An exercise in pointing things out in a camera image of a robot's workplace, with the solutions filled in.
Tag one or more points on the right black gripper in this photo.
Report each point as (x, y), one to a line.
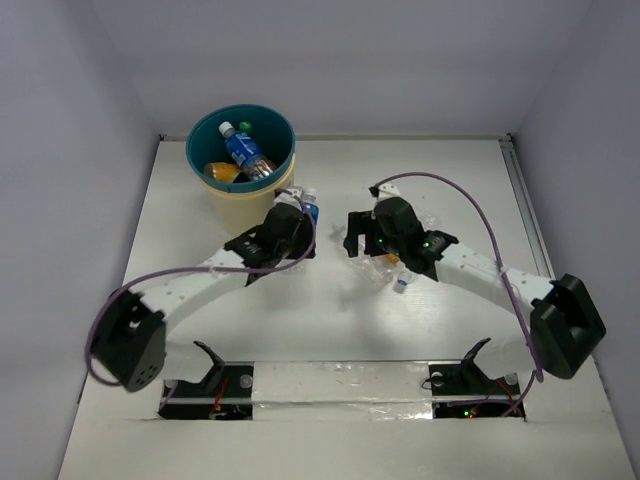
(361, 222)

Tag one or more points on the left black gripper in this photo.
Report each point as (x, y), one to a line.
(304, 232)

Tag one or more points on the small orange bottle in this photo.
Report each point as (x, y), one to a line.
(392, 259)

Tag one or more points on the clear crushed bottle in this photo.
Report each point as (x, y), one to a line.
(377, 269)

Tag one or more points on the clear bottle white cap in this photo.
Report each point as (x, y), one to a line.
(404, 278)

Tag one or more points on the orange floral label bottle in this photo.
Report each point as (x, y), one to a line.
(224, 172)

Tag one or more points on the blue label water bottle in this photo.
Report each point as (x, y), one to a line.
(246, 153)

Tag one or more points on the green plastic bottle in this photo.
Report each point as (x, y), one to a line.
(245, 126)

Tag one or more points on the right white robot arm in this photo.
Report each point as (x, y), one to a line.
(559, 324)

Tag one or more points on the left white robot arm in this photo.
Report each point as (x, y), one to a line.
(129, 336)

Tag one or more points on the teal and cream bin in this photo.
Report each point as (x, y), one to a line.
(239, 206)

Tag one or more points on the silver tape strip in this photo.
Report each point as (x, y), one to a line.
(340, 391)

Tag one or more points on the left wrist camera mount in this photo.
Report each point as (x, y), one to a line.
(290, 196)

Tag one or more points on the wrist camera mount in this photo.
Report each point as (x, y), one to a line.
(384, 191)
(290, 196)

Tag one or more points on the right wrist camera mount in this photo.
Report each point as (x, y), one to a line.
(384, 191)

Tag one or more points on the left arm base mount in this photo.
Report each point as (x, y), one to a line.
(230, 400)

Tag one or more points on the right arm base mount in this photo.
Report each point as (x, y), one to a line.
(458, 392)

